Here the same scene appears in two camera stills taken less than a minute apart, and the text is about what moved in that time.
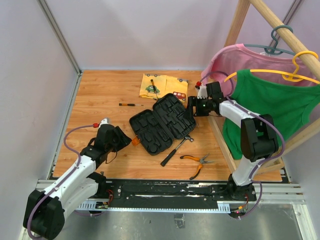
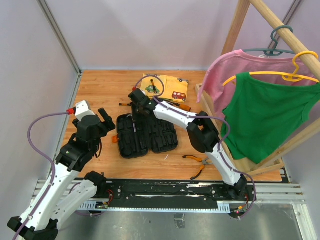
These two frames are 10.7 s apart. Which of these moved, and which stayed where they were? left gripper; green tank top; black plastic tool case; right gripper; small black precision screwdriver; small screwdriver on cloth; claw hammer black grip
Moved: right gripper; claw hammer black grip; black plastic tool case; left gripper
Stayed: small black precision screwdriver; green tank top; small screwdriver on cloth
